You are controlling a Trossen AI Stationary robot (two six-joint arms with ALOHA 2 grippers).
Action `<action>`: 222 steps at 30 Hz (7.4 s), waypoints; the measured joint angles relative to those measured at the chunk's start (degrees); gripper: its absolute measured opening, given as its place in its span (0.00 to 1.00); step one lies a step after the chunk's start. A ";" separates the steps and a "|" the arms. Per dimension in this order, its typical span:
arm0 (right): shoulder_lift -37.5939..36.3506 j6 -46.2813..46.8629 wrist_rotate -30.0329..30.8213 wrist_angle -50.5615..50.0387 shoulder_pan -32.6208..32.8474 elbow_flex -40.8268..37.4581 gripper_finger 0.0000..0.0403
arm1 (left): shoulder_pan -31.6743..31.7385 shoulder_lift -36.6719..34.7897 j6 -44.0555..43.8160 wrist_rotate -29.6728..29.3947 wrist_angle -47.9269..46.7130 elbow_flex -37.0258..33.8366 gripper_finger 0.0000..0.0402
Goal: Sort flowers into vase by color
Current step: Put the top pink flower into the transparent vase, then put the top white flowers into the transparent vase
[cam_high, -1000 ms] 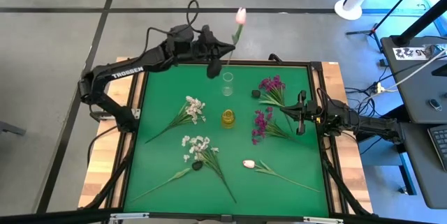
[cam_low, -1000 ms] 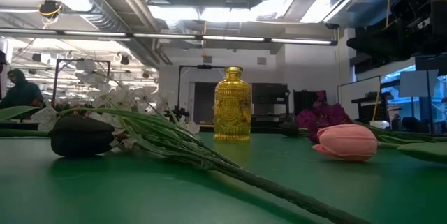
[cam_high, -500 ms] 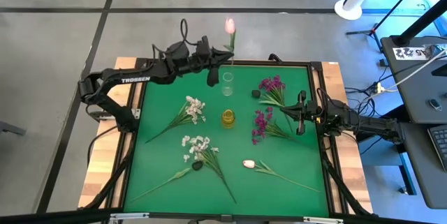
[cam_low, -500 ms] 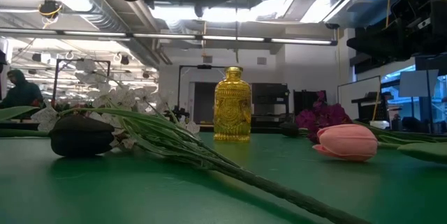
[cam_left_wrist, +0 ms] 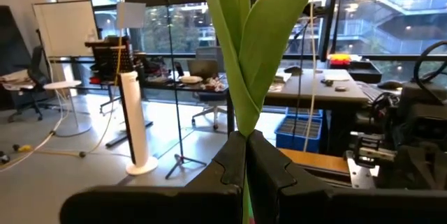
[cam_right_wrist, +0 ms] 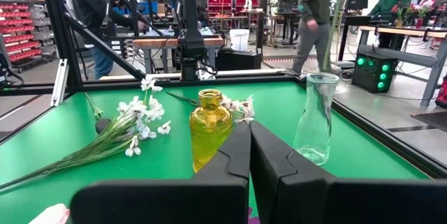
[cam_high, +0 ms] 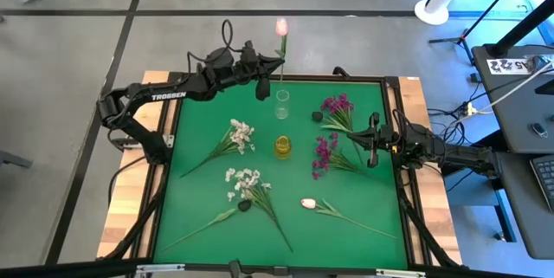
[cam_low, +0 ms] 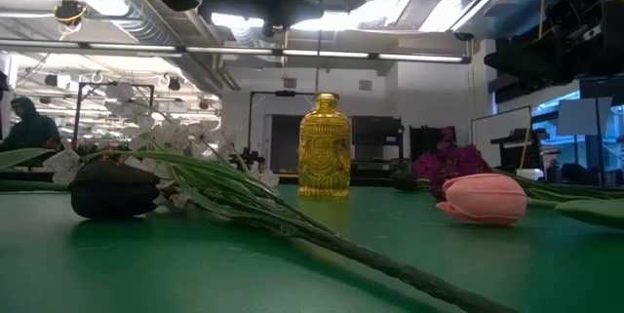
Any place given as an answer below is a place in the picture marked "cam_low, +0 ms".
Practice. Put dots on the pink tulip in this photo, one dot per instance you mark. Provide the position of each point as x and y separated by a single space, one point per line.
487 198

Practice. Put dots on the yellow glass vase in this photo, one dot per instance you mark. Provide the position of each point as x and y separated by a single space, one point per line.
324 157

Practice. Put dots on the white flower bunch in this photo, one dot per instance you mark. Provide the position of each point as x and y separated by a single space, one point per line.
267 177
341 245

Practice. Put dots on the dark purple tulip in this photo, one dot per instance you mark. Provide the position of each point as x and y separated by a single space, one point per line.
114 191

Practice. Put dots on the long ceiling light strip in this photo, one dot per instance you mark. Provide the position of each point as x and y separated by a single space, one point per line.
229 50

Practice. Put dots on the grey panel on stand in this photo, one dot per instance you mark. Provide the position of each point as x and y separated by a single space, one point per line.
582 115

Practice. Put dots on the whiteboard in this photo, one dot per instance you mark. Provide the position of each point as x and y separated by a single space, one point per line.
502 137

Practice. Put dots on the small white box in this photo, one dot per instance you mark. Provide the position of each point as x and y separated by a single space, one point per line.
530 174

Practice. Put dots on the black cabinet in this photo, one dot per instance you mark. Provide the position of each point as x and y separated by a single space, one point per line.
378 137
429 142

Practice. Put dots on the person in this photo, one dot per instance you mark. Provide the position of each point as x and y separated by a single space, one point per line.
29 130

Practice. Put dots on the green table mat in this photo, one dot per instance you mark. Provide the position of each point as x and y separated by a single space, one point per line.
146 264

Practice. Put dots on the black gantry frame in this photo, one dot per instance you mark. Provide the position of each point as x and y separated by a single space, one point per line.
285 93

